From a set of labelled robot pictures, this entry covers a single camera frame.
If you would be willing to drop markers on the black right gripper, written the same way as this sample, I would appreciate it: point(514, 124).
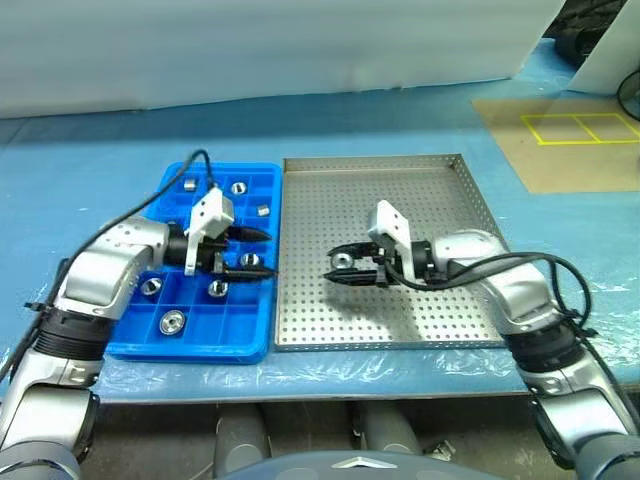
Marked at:
point(384, 262)

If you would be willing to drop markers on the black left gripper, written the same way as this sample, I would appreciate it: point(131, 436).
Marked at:
point(209, 255)

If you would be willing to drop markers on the metal bearing part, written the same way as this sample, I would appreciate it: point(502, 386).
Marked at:
point(172, 321)
point(263, 210)
point(151, 286)
point(239, 188)
point(342, 260)
point(218, 288)
point(190, 184)
point(250, 259)

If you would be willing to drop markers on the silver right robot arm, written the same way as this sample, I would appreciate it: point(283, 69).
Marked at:
point(520, 290)

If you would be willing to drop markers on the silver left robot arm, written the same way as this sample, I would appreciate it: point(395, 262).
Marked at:
point(100, 270)

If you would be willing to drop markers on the blue plastic compartment tray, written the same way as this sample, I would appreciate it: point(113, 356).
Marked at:
point(210, 325)

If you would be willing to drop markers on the perforated metal tray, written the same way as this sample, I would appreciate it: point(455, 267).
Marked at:
point(375, 320)

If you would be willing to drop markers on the grey rounded cylinder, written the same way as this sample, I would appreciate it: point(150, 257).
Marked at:
point(390, 425)
point(240, 432)

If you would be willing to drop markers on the blue-grey robot torso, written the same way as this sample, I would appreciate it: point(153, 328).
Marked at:
point(350, 467)

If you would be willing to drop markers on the small metal floor clip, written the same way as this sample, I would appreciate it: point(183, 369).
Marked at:
point(442, 449)

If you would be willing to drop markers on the white backdrop board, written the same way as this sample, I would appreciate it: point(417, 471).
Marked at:
point(250, 45)

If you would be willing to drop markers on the brown cardboard mat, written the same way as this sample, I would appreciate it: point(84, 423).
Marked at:
point(550, 165)

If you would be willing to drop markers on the black bulky background object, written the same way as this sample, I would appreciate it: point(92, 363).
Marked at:
point(575, 42)

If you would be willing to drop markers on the white slanted panel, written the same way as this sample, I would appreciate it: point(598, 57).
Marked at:
point(610, 65)

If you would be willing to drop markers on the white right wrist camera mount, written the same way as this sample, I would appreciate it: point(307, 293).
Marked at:
point(392, 220)

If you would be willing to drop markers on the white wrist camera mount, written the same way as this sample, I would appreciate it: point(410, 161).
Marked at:
point(210, 212)
point(392, 220)

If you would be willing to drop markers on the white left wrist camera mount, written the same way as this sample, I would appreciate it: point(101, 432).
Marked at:
point(210, 212)

